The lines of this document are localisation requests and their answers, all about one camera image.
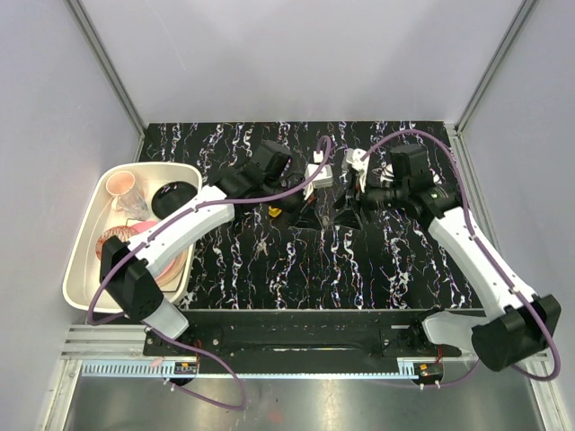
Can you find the clear drinking glass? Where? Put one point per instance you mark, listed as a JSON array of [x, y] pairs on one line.
[[132, 203]]

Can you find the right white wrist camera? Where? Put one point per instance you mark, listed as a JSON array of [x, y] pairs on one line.
[[355, 160]]

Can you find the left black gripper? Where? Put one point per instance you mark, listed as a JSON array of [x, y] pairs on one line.
[[309, 219]]

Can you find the red patterned bowl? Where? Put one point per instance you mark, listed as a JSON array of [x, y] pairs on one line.
[[122, 232]]

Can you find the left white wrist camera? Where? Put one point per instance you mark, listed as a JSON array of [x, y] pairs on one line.
[[317, 178]]

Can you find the blue striped white plate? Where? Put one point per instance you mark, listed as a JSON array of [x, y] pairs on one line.
[[388, 173]]

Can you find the yellow padlock black shackle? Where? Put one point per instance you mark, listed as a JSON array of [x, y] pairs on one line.
[[274, 212]]

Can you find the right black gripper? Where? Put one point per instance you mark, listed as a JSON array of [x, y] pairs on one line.
[[350, 196]]

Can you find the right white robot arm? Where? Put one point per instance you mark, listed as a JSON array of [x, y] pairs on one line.
[[517, 322]]

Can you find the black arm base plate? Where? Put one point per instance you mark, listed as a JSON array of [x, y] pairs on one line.
[[311, 342]]

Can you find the silver key bunch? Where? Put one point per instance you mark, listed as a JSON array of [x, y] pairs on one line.
[[261, 248]]

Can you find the black bowl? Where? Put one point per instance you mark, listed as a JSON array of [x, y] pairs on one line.
[[172, 196]]

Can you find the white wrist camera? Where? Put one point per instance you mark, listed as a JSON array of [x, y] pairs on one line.
[[317, 178], [355, 160]]

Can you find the pink plastic cup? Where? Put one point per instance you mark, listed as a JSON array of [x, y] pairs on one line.
[[120, 183]]

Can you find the cream plastic tray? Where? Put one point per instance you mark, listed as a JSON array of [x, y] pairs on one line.
[[82, 276]]

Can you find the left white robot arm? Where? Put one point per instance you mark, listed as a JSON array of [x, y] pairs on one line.
[[129, 269]]

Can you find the pink plate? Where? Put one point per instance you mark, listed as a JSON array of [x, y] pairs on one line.
[[173, 269]]

